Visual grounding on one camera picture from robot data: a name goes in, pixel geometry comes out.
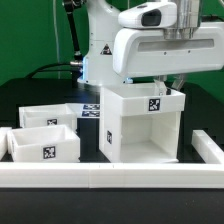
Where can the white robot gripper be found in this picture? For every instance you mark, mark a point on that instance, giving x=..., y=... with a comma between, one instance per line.
x=142, y=53

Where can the white drawer cabinet box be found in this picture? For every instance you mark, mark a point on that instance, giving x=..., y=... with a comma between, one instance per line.
x=140, y=124

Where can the white drawer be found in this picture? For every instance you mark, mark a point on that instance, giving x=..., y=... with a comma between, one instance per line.
x=56, y=143
x=45, y=115

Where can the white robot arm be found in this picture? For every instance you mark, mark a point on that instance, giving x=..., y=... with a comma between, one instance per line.
x=104, y=27

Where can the white marker sheet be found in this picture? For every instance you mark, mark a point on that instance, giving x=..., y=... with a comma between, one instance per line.
x=85, y=110

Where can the white right fence rail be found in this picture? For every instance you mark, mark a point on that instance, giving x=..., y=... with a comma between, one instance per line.
x=208, y=150

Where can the white fence rail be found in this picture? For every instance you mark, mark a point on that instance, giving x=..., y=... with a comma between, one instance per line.
x=108, y=175
x=208, y=150
x=4, y=142

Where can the white front fence rail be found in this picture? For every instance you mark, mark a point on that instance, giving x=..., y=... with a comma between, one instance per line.
x=108, y=175

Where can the white left fence rail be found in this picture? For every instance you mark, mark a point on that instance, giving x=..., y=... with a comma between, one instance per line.
x=4, y=142

